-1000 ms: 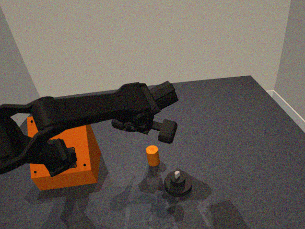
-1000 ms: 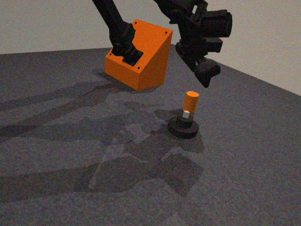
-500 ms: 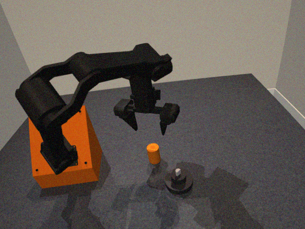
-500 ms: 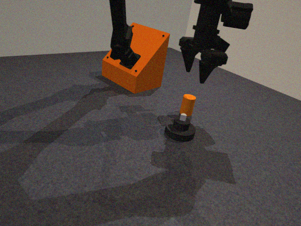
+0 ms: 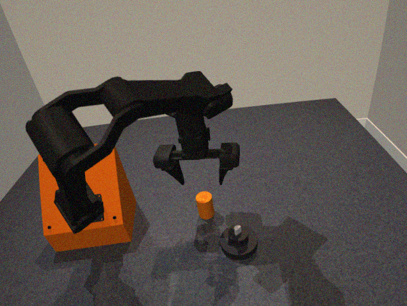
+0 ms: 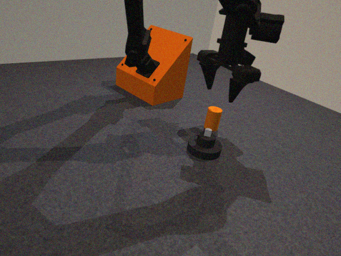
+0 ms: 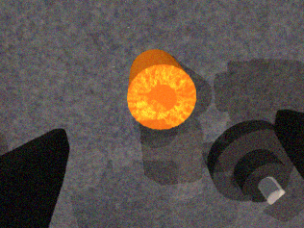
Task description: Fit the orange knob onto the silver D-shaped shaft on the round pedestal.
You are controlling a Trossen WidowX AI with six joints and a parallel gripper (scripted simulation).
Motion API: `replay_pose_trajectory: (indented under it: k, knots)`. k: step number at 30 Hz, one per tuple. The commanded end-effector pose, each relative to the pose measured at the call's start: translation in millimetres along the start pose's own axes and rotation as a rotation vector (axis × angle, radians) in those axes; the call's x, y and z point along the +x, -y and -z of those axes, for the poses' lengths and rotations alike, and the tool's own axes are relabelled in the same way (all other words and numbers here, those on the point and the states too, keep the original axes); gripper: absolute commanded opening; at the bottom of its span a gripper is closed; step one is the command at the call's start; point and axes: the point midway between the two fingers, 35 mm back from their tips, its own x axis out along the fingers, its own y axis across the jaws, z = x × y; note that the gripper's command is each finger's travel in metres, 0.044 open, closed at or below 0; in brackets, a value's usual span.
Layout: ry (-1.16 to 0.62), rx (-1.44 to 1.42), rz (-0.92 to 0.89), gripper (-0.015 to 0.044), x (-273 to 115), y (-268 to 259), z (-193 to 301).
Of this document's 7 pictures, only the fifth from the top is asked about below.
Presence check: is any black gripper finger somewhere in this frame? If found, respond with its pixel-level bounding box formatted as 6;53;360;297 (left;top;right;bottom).
161;160;184;185
219;165;233;185

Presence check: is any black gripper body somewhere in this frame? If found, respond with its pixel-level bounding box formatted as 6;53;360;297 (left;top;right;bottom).
153;126;240;168

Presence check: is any orange knob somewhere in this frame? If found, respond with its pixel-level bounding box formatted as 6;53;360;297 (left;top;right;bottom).
196;191;214;220

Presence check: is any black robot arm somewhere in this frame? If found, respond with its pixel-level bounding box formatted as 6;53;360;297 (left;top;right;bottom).
25;71;233;234

